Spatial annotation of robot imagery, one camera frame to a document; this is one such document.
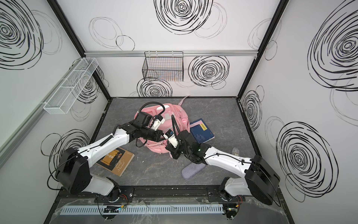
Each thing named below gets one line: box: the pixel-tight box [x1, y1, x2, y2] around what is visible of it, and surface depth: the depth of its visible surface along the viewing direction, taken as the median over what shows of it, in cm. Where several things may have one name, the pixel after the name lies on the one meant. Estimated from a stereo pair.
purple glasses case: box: [181, 163, 207, 180], surface depth 80 cm
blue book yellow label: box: [189, 118, 215, 144], surface depth 101 cm
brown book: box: [96, 147, 135, 177], surface depth 85 cm
